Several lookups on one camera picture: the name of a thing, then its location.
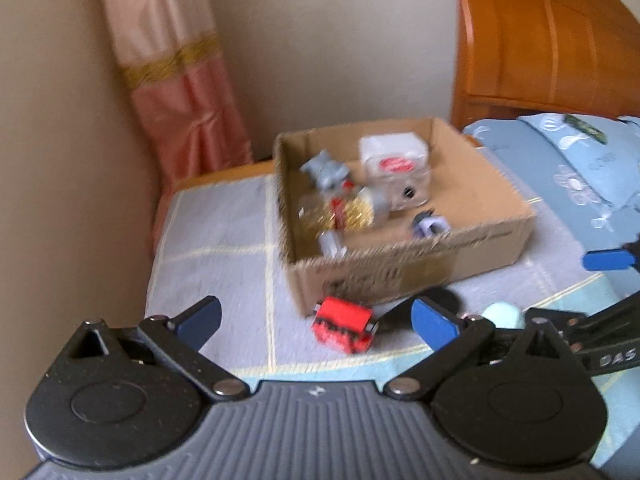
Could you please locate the gold foil candy bag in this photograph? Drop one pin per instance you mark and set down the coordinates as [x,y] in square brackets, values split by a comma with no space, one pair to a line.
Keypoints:
[362,210]

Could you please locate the small white grey object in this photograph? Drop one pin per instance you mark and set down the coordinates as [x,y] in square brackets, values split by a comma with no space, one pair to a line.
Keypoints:
[332,242]

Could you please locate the pink curtain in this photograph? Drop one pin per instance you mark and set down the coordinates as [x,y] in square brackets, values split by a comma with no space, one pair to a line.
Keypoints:
[175,85]

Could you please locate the cardboard box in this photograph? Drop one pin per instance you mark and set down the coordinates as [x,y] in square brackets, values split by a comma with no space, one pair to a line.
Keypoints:
[450,260]

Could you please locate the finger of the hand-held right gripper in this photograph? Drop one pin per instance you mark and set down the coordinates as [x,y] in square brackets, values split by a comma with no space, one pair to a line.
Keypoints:
[600,322]
[607,260]

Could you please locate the black round object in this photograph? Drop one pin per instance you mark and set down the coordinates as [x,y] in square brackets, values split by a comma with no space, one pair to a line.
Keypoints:
[445,297]

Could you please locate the white cotton swab container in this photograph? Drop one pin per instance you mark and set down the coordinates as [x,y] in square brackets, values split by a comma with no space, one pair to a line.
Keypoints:
[390,150]

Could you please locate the checked blanket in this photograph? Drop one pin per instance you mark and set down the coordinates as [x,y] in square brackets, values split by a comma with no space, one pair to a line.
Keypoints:
[215,260]

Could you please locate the blue floral pillow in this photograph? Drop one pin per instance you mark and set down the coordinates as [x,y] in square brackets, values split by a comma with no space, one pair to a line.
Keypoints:
[575,170]

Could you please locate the wooden headboard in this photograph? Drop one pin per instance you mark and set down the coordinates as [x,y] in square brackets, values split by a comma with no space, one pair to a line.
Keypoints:
[525,35]

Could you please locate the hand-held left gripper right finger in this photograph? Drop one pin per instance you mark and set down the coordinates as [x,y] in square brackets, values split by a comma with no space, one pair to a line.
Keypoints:
[435,322]

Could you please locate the mint green round case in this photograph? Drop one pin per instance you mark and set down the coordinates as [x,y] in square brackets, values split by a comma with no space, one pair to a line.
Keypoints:
[502,315]

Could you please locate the grey cat figurine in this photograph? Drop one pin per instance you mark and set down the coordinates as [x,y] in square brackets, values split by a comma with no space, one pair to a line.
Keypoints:
[327,172]

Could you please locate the clear box of red clips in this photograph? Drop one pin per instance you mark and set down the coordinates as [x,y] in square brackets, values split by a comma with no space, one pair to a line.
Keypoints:
[336,206]

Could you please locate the black toy train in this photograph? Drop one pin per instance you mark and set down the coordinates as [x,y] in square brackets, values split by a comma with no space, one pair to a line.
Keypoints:
[430,225]

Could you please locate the red toy vehicle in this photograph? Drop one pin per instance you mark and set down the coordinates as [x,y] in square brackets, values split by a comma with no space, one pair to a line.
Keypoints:
[342,320]

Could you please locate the blue floral bedsheet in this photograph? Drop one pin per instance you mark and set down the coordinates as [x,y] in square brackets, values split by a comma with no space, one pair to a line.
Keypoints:
[500,132]

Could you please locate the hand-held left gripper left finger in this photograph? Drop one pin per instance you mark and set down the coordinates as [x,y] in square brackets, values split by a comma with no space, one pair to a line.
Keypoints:
[202,317]

